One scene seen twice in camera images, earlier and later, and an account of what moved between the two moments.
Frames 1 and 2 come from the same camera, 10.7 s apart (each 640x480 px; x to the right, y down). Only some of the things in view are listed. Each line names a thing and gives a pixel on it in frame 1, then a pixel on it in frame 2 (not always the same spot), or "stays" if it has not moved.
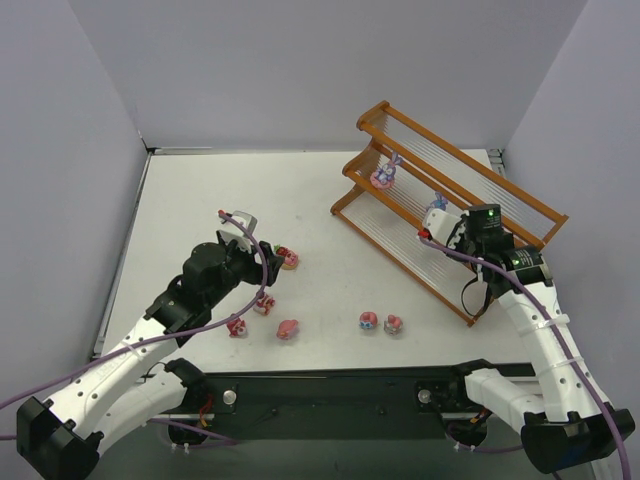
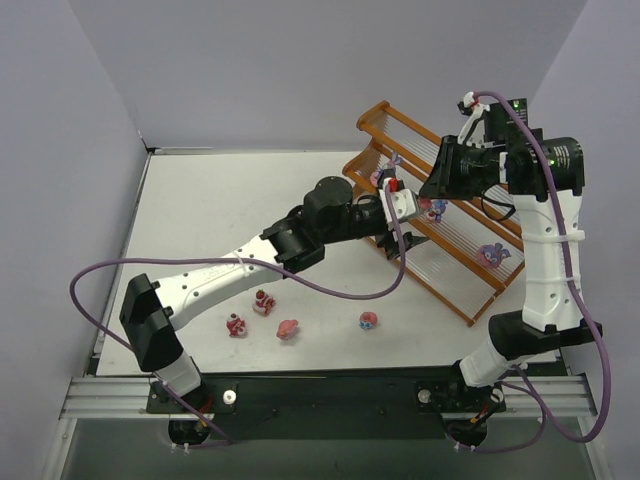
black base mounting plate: [335, 405] stays
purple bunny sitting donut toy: [383, 177] stays
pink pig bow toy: [287, 328] stays
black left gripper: [270, 262] to [396, 232]
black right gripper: [463, 232] to [447, 163]
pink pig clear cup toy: [393, 325] to [424, 203]
